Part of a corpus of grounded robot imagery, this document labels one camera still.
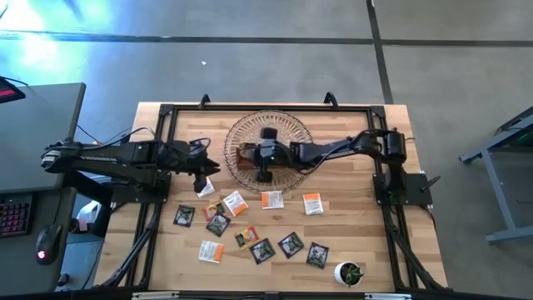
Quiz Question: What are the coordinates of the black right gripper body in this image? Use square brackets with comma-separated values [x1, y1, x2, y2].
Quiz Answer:
[248, 127, 293, 184]

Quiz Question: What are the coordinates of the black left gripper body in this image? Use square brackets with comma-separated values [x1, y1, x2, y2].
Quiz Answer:
[168, 141, 209, 193]

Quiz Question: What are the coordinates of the orange white tea packet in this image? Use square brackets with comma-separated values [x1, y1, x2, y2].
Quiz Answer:
[222, 190, 250, 218]
[261, 190, 285, 210]
[195, 177, 217, 200]
[197, 240, 226, 264]
[301, 192, 325, 217]

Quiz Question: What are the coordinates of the yellow mango tea packet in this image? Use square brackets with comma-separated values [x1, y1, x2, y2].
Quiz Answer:
[202, 201, 227, 223]
[234, 225, 261, 251]

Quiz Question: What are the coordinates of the black blackcurrant tea packet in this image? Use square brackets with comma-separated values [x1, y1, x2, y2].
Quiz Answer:
[277, 231, 305, 259]
[172, 203, 197, 228]
[205, 212, 232, 238]
[248, 237, 276, 266]
[306, 242, 330, 269]

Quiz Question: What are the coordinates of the round woven wicker mat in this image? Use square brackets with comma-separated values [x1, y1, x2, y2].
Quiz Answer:
[223, 109, 314, 193]

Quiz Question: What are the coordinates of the white object under desk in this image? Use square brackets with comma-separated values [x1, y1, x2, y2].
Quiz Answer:
[76, 199, 104, 233]

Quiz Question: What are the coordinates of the potted plant white pot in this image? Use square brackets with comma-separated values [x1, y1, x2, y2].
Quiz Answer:
[333, 261, 365, 288]

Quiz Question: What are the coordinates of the grey desk top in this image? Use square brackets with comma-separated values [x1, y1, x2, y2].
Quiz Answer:
[0, 82, 87, 195]

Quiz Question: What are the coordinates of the black computer mouse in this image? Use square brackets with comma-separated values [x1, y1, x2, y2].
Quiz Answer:
[34, 223, 63, 266]

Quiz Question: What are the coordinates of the backlit computer keyboard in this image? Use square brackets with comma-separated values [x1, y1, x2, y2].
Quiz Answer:
[0, 193, 33, 239]

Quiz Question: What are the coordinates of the black device red screen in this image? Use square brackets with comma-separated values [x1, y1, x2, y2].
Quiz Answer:
[0, 76, 27, 104]

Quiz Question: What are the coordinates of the dark grey desk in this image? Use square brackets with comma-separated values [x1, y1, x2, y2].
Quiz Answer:
[0, 186, 79, 298]

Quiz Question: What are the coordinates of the grey metal table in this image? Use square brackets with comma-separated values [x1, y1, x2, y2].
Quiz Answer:
[458, 106, 533, 245]

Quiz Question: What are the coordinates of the black metal table frame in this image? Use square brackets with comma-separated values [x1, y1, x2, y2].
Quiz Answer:
[93, 92, 450, 293]

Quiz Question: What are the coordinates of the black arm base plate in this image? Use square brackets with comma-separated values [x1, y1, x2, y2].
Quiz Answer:
[371, 170, 441, 208]
[110, 169, 172, 205]

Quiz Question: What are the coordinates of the silver bracket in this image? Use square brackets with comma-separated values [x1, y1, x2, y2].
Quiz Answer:
[365, 292, 412, 300]
[132, 291, 180, 300]

